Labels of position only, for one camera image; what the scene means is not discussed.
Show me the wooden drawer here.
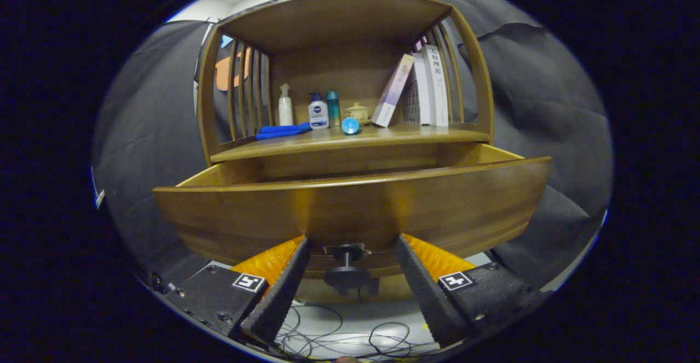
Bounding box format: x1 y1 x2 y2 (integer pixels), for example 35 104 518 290
152 143 553 290

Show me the beige lidded teacup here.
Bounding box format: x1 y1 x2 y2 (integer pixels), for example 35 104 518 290
345 103 370 125

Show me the teal bottle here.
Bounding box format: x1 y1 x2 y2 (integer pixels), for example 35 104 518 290
326 91 342 128

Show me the tangle of black cables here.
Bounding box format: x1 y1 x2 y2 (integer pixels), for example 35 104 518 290
276 303 438 361

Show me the patterned cover book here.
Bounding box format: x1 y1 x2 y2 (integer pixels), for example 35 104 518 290
403 53 433 126

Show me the thick white book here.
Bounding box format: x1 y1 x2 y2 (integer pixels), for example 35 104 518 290
421 45 450 127

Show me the purple cover book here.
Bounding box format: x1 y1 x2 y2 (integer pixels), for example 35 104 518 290
371 54 415 128

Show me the white bottle blue cap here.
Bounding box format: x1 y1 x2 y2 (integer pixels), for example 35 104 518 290
308 92 330 130

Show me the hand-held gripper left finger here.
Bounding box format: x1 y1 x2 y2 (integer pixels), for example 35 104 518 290
164 236 312 347

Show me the white pump bottle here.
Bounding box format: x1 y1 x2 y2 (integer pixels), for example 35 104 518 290
278 83 294 127

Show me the wooden countertop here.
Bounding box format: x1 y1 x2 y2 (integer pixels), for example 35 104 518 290
211 122 490 163

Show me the wooden cabinet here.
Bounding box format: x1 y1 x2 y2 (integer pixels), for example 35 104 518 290
197 0 495 303

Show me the blue folded cloth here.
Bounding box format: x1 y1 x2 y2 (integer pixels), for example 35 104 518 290
255 122 312 140

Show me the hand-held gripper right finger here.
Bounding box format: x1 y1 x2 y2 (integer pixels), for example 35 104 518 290
395 233 542 348

